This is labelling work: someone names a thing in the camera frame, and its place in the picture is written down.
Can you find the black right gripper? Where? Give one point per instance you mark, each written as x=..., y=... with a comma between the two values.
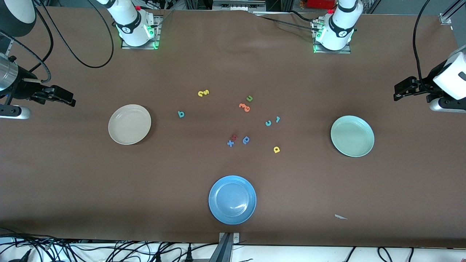
x=24, y=87

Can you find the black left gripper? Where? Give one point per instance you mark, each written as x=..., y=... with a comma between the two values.
x=425, y=88

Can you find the yellow letter a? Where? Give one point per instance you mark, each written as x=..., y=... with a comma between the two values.
x=276, y=150

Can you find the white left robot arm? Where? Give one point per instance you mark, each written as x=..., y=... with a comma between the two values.
x=340, y=22

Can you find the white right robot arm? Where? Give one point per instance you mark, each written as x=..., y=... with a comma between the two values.
x=131, y=22

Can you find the pale green plate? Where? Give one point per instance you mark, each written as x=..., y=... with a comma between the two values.
x=352, y=136

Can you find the beige plate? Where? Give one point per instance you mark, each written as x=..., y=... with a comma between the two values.
x=129, y=124

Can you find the red box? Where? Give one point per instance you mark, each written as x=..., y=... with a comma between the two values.
x=320, y=3

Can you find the brown table cover sheet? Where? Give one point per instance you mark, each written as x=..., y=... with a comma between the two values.
x=327, y=182

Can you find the white paper scrap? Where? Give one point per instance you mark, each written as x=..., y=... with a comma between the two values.
x=340, y=217

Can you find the blue letter a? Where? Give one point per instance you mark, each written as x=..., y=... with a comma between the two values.
x=245, y=141

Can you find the grey power strip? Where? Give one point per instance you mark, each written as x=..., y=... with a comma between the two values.
x=238, y=5

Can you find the blue plate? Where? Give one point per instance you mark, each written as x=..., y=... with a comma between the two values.
x=232, y=200

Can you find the aluminium table leg profile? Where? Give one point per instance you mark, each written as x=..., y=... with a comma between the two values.
x=225, y=249

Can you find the aluminium frame profile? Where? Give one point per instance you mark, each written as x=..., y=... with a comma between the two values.
x=446, y=16

